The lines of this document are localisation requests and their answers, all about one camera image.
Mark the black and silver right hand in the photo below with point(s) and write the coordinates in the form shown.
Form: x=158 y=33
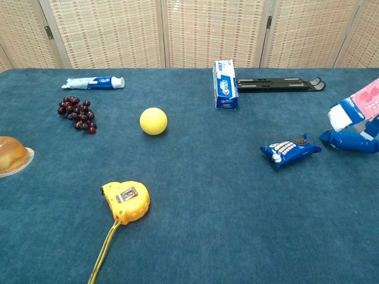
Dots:
x=372 y=127

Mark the pink blue cookie box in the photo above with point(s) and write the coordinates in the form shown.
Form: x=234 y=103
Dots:
x=361 y=106

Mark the blue cookie packet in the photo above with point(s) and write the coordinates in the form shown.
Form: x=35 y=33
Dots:
x=288 y=151
x=349 y=141

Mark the blue white toothpaste box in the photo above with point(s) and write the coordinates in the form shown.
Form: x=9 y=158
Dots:
x=225 y=88

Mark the black folding laptop stand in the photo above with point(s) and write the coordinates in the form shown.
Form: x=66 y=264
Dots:
x=275 y=84

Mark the metal screen hinge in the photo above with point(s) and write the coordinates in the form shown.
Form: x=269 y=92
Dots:
x=48 y=32
x=269 y=22

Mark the blue table cloth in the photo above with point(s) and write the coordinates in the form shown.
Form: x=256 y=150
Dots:
x=207 y=207

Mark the yellow ball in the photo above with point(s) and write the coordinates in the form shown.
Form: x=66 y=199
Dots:
x=153 y=121

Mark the yellow tape measure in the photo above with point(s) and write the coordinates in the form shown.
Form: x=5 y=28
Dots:
x=130 y=201

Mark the woven folding screen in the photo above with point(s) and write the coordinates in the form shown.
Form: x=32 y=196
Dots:
x=118 y=32

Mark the white blue toothpaste tube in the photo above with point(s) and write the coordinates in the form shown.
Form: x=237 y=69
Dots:
x=91 y=83

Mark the dark red grape bunch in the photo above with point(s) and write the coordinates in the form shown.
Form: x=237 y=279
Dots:
x=77 y=114

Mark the muffin in plastic cup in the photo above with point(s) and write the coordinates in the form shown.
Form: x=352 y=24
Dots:
x=12 y=155

